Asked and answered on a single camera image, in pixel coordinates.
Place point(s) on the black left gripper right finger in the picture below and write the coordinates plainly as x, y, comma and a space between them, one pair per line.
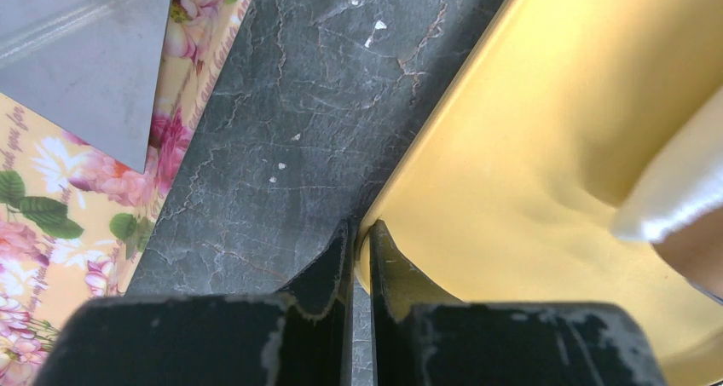
423, 335

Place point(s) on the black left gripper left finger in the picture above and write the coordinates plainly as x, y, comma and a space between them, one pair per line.
299, 334

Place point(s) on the yellow cutting mat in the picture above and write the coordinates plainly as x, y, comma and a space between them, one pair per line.
507, 192

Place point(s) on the white dough ball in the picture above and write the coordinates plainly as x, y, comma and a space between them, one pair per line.
682, 182

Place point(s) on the floral pattern tray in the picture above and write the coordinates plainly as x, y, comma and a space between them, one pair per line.
74, 221

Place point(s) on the metal scraper with wooden handle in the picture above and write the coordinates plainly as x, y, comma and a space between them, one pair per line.
89, 66

